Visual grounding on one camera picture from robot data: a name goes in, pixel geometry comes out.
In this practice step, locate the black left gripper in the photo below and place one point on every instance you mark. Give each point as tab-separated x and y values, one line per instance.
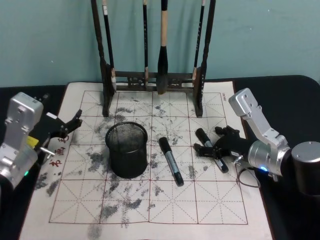
51	126

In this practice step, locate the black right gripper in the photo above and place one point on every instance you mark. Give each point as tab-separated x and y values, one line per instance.
233	147

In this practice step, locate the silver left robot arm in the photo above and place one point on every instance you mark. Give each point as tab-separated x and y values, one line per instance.
17	130

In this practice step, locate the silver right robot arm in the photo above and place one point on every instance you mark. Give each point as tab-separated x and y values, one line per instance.
270	142

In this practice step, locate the black marker pen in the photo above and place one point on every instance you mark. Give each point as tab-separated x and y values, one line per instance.
203	137
171	161

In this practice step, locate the dark wooden brush rack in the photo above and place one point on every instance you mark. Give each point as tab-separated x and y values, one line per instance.
106	82

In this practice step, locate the black mesh pen holder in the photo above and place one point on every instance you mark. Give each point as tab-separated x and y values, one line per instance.
127	150

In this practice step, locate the black table cloth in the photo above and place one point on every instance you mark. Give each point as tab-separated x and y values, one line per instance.
287	100

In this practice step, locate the thin black calligraphy brush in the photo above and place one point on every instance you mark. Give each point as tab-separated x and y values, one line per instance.
145	37
108	37
198	37

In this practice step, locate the ink-stained gridded calligraphy mat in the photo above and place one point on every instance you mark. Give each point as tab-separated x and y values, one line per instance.
150	212

